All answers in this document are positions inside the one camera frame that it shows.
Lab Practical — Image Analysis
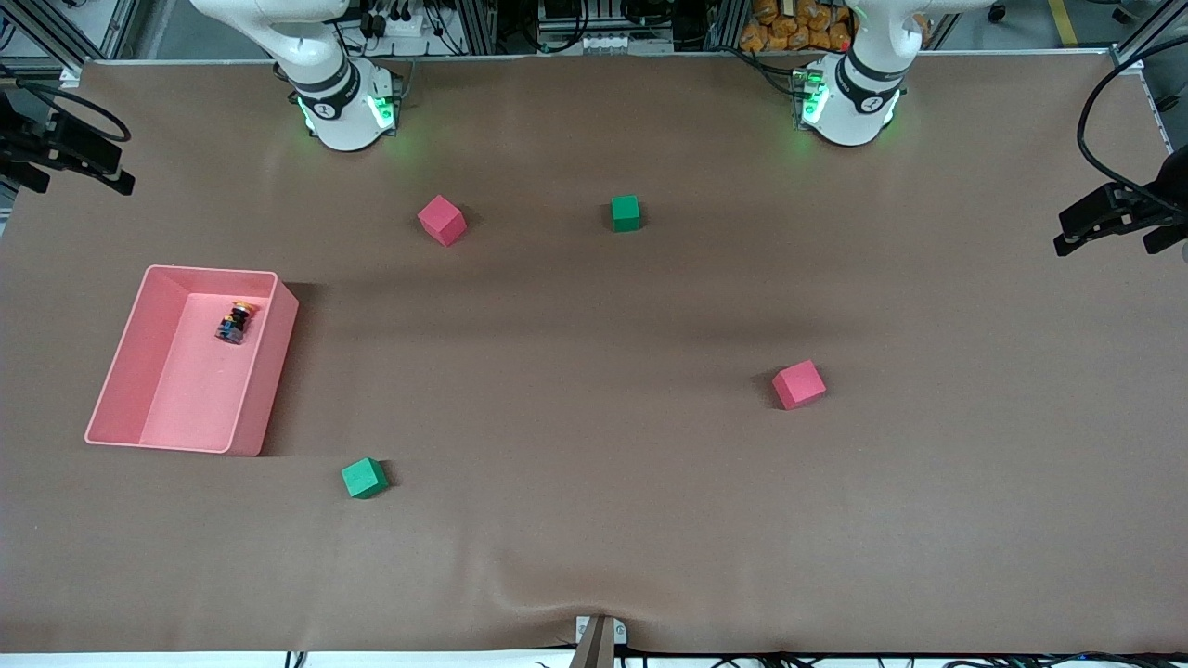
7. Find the aluminium frame post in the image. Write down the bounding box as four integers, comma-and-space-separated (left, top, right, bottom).
1109, 0, 1188, 71
0, 0, 140, 89
710, 0, 743, 52
459, 0, 497, 55

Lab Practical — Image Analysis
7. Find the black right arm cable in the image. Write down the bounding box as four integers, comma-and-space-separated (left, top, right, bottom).
14, 79, 133, 143

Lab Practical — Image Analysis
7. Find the pink foam cube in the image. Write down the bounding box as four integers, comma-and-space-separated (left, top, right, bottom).
771, 359, 828, 411
417, 194, 468, 248

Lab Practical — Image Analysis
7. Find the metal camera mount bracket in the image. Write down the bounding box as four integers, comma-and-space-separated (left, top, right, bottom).
568, 614, 628, 668

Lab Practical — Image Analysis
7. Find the brown table cover mat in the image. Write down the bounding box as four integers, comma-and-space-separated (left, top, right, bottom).
0, 51, 1188, 655

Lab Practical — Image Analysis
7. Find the white power strip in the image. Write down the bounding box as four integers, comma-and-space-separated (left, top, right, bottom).
367, 9, 437, 40

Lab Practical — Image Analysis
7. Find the white connector block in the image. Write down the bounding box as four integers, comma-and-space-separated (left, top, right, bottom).
536, 33, 674, 55

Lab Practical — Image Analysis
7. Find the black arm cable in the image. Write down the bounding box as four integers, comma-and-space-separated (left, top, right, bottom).
14, 79, 133, 143
1077, 35, 1188, 200

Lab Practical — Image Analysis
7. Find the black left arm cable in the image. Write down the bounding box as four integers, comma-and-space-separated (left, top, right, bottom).
1077, 35, 1188, 200

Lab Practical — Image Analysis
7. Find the pink plastic bin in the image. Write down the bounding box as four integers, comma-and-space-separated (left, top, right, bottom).
84, 264, 301, 457

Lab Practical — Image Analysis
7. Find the orange capped black button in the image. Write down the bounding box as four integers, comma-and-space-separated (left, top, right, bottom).
215, 300, 256, 346

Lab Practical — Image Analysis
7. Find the orange bag pile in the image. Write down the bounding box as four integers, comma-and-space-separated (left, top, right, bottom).
741, 0, 929, 52

